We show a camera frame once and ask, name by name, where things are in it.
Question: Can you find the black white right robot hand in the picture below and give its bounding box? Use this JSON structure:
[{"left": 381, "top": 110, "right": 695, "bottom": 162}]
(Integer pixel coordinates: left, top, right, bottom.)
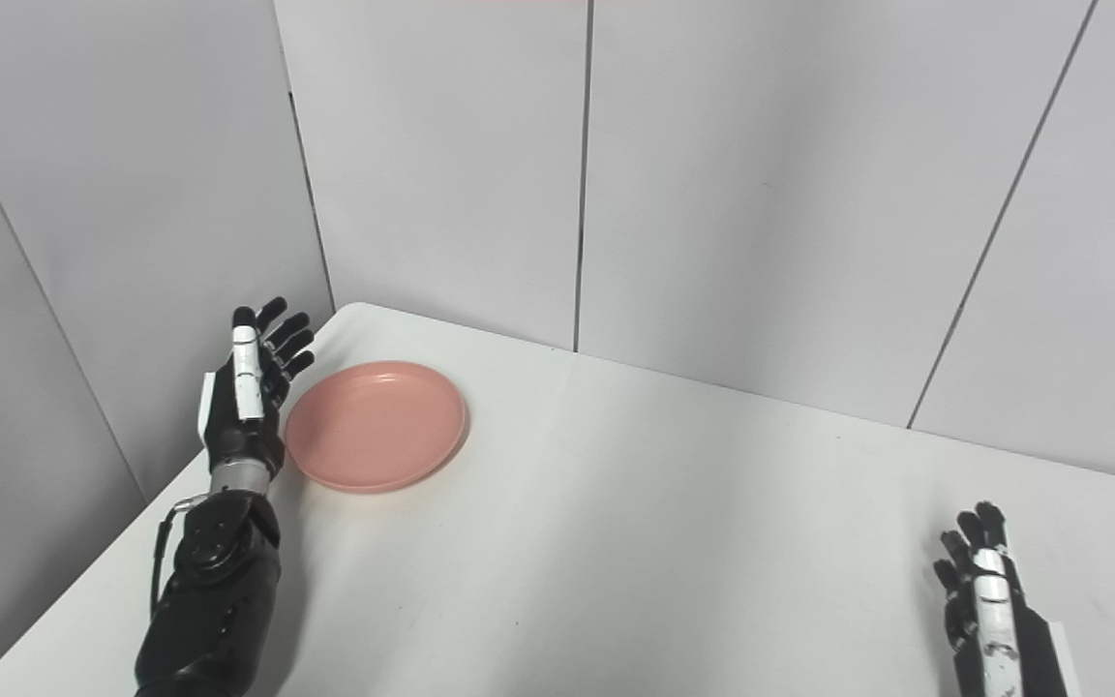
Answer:
[{"left": 933, "top": 501, "right": 1071, "bottom": 697}]

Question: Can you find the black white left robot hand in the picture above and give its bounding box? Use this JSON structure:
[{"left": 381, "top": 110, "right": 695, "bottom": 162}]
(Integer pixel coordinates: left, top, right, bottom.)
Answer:
[{"left": 197, "top": 297, "right": 316, "bottom": 475}]

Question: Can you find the pink round plate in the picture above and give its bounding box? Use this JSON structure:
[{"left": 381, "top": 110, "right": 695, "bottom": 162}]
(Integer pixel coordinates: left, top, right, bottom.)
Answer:
[{"left": 285, "top": 361, "right": 468, "bottom": 495}]

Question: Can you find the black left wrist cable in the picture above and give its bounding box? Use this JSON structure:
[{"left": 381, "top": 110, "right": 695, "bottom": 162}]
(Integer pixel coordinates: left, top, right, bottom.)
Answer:
[{"left": 150, "top": 494, "right": 210, "bottom": 621}]

